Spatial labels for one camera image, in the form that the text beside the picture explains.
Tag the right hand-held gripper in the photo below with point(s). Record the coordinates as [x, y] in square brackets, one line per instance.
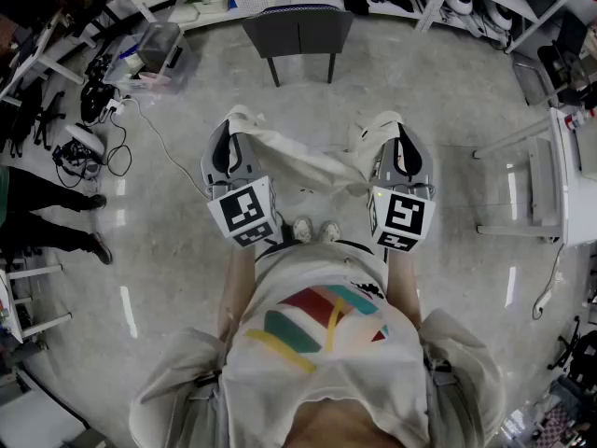
[403, 217]

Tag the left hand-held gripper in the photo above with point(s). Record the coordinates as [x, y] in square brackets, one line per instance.
[242, 210]

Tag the cream clothes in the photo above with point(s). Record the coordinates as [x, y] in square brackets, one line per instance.
[303, 157]

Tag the grey chair with blue seat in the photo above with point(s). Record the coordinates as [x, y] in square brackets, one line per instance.
[298, 35]

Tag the person's right forearm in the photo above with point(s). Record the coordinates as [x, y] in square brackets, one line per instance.
[401, 287]

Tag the person's left forearm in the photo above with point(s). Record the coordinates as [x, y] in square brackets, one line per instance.
[235, 287]

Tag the black office chair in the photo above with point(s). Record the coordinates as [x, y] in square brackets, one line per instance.
[44, 115]

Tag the black chair with dark seat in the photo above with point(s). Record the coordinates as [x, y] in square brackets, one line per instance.
[569, 45]

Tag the person's right white shoe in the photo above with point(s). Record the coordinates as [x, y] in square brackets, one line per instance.
[330, 231]

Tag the person's white shoe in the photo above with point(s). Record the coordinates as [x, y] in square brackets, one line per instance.
[330, 231]
[303, 229]

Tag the person's left white shoe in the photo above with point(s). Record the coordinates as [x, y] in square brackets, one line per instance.
[303, 229]

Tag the pink basin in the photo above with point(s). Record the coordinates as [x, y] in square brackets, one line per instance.
[156, 79]

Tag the white power strip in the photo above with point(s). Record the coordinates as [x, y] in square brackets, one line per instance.
[115, 106]

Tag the clear plastic storage box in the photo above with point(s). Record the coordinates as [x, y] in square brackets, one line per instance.
[154, 49]

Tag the white oval device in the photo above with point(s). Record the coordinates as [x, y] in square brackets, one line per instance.
[86, 139]

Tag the pile of black equipment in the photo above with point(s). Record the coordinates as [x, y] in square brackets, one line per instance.
[95, 93]

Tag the white table with metal legs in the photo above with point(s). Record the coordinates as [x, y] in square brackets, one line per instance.
[566, 180]

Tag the white rounded device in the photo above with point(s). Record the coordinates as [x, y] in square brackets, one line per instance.
[459, 3]
[499, 17]

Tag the red item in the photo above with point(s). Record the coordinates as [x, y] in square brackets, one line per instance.
[576, 119]

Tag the person's white printed shirt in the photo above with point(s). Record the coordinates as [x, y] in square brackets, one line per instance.
[326, 367]

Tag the white desk with white legs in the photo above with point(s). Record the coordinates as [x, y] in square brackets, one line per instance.
[35, 59]

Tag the small white side table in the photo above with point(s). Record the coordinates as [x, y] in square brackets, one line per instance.
[11, 315]

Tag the grey metal frame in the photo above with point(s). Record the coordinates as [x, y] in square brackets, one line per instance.
[531, 82]

